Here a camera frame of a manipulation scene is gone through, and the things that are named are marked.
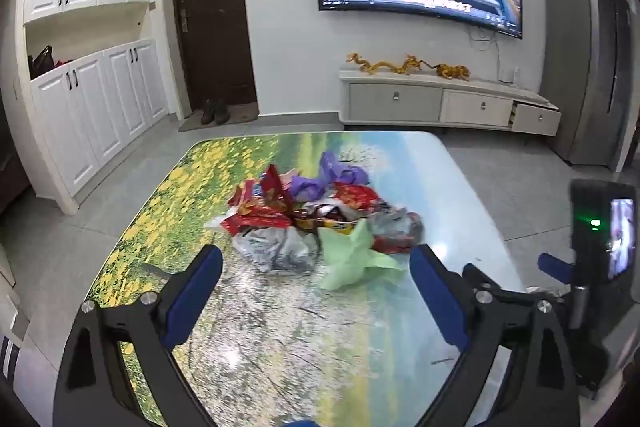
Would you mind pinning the red foil snack packet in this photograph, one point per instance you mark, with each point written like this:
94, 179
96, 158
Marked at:
355, 196

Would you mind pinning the clear grey plastic bag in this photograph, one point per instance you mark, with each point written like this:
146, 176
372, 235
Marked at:
280, 252

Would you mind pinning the golden dragon ornament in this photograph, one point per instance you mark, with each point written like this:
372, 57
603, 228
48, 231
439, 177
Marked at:
385, 64

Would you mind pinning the clear plastic bag red print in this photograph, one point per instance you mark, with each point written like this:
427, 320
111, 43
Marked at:
395, 227

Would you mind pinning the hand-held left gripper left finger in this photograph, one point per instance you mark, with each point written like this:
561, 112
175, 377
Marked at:
192, 297

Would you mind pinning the purple plastic bag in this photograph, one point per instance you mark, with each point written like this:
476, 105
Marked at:
330, 167

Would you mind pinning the grey doormat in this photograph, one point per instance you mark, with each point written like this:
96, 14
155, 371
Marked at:
240, 114

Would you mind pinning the grey refrigerator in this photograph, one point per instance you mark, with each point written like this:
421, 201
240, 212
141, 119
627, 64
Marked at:
580, 57

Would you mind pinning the green plastic bag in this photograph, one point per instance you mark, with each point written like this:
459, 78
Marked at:
350, 257

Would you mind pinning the dark colourful snack wrapper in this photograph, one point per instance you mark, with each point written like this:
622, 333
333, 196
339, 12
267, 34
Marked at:
320, 217

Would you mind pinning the black bag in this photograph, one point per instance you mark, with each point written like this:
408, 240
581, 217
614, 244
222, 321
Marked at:
41, 64

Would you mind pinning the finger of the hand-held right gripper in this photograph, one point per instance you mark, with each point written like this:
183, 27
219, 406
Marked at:
552, 267

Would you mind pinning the white hallway cabinet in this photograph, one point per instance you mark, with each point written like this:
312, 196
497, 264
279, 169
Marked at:
90, 107

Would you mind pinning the brown shoe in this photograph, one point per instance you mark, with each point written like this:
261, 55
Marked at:
207, 113
222, 113

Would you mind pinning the white television stand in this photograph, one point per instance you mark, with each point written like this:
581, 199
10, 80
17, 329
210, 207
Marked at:
400, 102

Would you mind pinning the red white snack packet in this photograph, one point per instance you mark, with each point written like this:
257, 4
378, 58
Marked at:
265, 207

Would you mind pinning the dark brown door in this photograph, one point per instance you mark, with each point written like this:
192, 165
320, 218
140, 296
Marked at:
215, 22

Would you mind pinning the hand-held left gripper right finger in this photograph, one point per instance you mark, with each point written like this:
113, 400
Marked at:
437, 297

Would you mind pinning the small golden ornament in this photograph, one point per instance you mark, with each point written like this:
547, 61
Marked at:
452, 71

